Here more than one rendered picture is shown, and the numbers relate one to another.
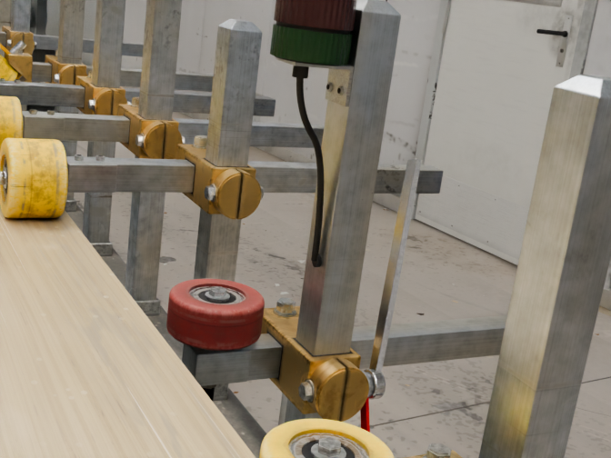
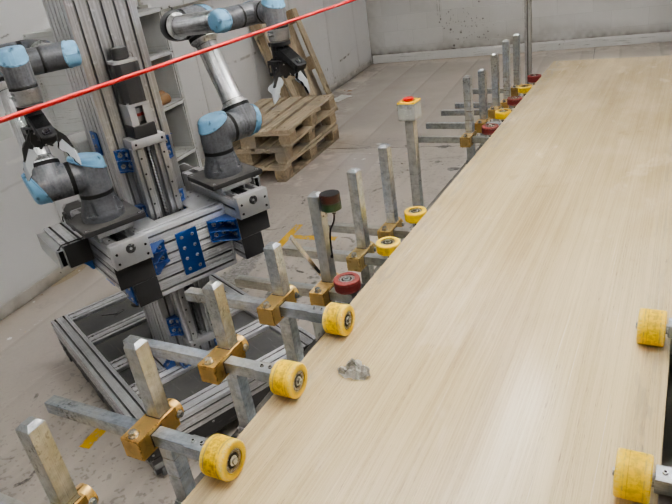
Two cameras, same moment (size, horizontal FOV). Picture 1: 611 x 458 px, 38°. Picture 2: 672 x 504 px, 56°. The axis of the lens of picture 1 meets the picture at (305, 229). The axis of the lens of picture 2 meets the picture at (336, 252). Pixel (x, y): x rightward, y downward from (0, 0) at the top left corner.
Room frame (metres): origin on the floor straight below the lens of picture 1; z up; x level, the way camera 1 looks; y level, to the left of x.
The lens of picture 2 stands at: (1.53, 1.47, 1.80)
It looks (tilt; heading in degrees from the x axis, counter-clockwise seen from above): 26 degrees down; 240
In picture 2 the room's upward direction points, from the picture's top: 9 degrees counter-clockwise
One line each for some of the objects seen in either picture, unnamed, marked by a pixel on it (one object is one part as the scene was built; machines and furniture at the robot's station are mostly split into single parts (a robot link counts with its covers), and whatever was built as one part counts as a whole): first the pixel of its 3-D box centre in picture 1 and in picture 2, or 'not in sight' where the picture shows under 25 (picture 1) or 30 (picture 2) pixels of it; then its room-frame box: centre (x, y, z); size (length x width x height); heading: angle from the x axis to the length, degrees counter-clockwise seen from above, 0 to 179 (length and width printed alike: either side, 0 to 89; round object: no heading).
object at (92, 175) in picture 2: not in sight; (87, 172); (1.16, -0.78, 1.21); 0.13 x 0.12 x 0.14; 177
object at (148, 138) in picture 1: (147, 132); (224, 358); (1.16, 0.22, 0.95); 0.13 x 0.06 x 0.05; 29
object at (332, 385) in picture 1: (304, 361); (328, 289); (0.72, -0.01, 0.85); 0.13 x 0.06 x 0.05; 29
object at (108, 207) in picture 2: not in sight; (100, 202); (1.16, -0.78, 1.09); 0.15 x 0.15 x 0.10
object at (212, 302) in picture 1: (211, 352); (348, 293); (0.70, 0.07, 0.85); 0.08 x 0.08 x 0.11
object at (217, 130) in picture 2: not in sight; (215, 131); (0.65, -0.82, 1.21); 0.13 x 0.12 x 0.14; 11
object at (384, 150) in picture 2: not in sight; (390, 206); (0.27, -0.27, 0.90); 0.03 x 0.03 x 0.48; 29
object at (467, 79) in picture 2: not in sight; (469, 124); (-0.61, -0.75, 0.90); 0.03 x 0.03 x 0.48; 29
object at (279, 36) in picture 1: (311, 44); (331, 205); (0.68, 0.01, 1.12); 0.06 x 0.06 x 0.02
